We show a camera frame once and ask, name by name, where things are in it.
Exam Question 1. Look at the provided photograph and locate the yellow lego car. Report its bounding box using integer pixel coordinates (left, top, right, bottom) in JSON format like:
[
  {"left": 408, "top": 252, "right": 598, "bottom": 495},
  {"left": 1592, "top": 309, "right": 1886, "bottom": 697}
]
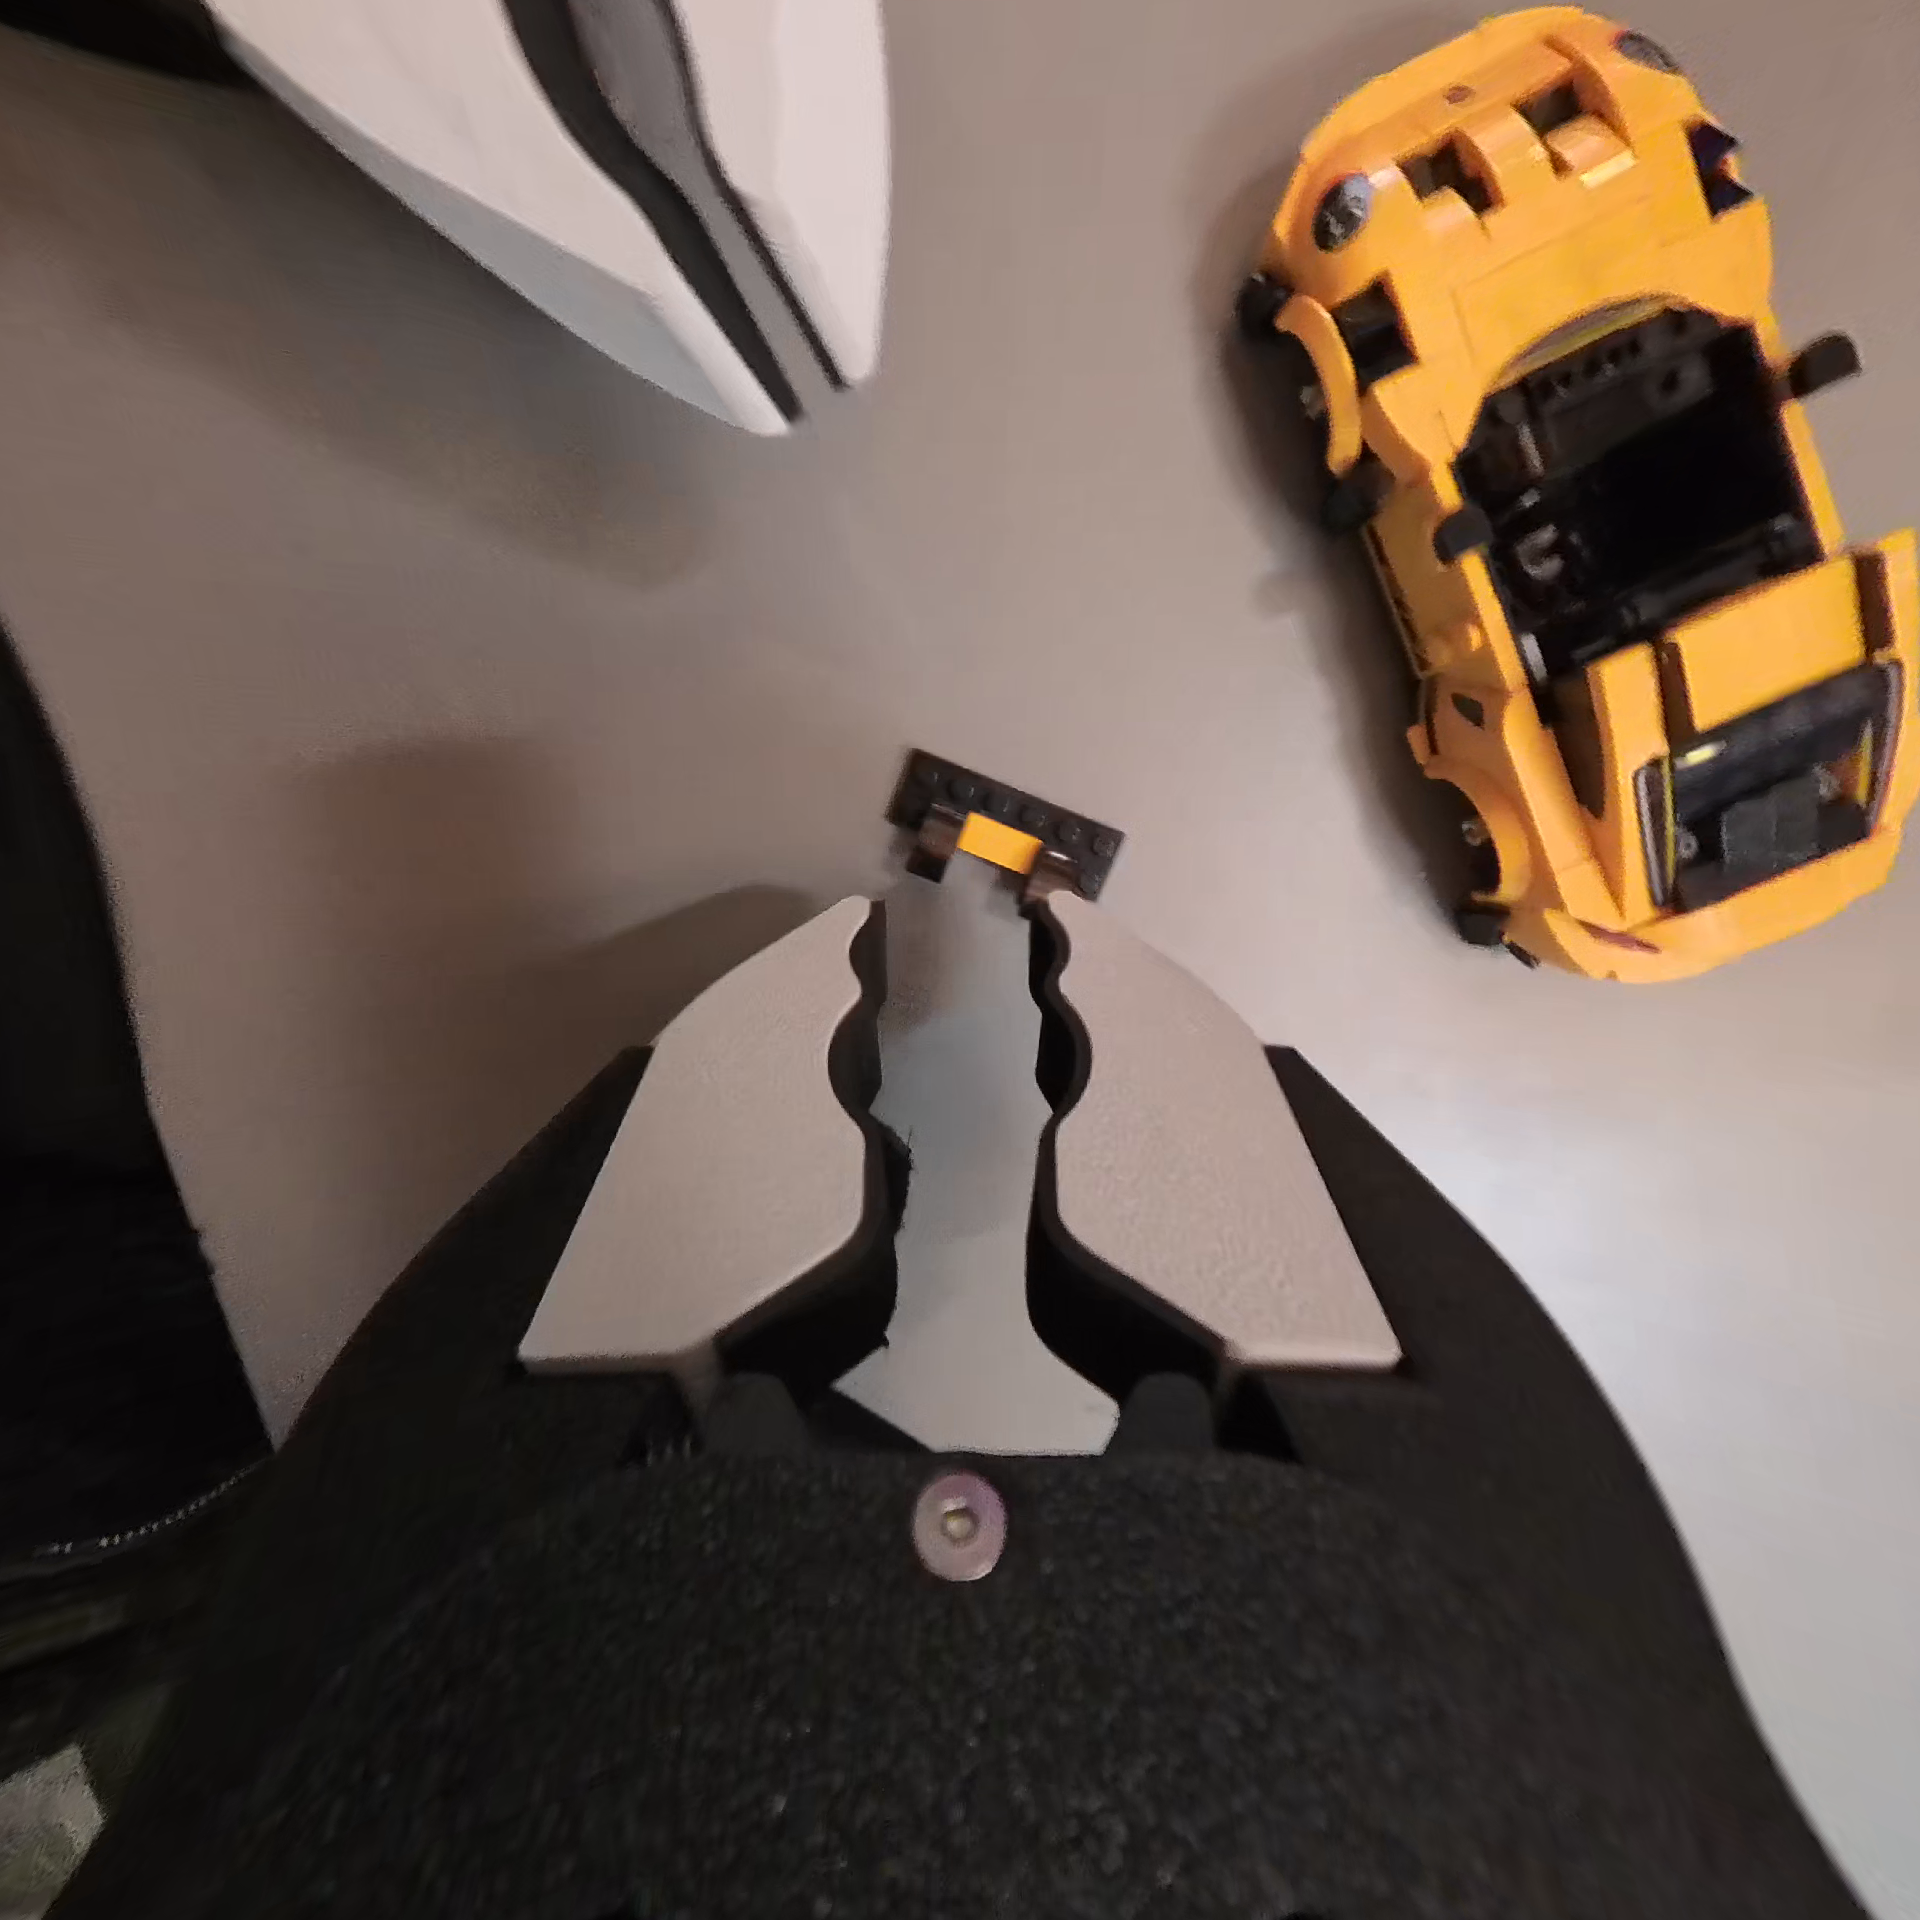
[{"left": 1236, "top": 16, "right": 1920, "bottom": 989}]

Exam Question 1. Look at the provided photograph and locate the person's dark clothed torso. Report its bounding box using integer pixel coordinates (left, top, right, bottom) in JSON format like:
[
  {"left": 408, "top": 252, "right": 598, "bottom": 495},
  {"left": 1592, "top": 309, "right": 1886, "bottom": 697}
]
[{"left": 0, "top": 614, "right": 279, "bottom": 1920}]

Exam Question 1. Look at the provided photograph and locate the black yellow lego plate assembly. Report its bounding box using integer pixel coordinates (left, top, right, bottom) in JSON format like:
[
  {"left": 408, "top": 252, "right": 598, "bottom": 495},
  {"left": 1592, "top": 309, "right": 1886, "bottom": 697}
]
[{"left": 885, "top": 747, "right": 1127, "bottom": 902}]

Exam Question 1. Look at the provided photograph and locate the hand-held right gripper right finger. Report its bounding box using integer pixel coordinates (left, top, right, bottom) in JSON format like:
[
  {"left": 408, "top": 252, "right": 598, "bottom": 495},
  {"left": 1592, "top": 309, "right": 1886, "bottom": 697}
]
[{"left": 1024, "top": 898, "right": 1406, "bottom": 1379}]

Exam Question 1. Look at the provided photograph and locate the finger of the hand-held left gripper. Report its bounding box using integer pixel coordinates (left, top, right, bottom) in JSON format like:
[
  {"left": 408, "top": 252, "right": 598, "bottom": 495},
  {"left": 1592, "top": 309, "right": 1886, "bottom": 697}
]
[
  {"left": 198, "top": 0, "right": 804, "bottom": 440},
  {"left": 566, "top": 0, "right": 897, "bottom": 396}
]

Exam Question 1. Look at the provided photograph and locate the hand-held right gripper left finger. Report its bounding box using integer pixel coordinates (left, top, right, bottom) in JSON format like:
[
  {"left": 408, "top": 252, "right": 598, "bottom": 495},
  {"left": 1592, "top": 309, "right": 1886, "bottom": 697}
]
[{"left": 517, "top": 896, "right": 909, "bottom": 1395}]

